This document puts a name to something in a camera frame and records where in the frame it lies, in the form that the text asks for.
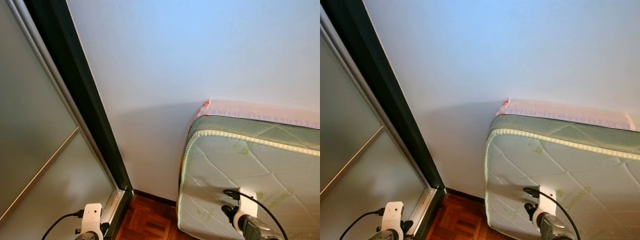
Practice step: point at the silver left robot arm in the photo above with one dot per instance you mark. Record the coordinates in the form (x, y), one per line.
(385, 236)
(87, 236)

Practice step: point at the dark wooden skirting board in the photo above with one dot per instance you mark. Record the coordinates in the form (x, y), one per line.
(155, 197)
(465, 195)

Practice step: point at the frosted glass sliding door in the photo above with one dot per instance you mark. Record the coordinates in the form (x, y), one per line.
(350, 150)
(35, 125)

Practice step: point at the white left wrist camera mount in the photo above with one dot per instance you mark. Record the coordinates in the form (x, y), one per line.
(92, 217)
(393, 215)

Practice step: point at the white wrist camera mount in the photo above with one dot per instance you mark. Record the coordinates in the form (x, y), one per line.
(92, 217)
(393, 215)
(546, 197)
(247, 200)

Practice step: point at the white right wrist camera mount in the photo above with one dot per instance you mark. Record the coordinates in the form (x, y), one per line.
(546, 197)
(247, 200)

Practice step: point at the black door frame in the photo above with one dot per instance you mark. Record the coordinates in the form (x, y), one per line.
(381, 75)
(77, 75)

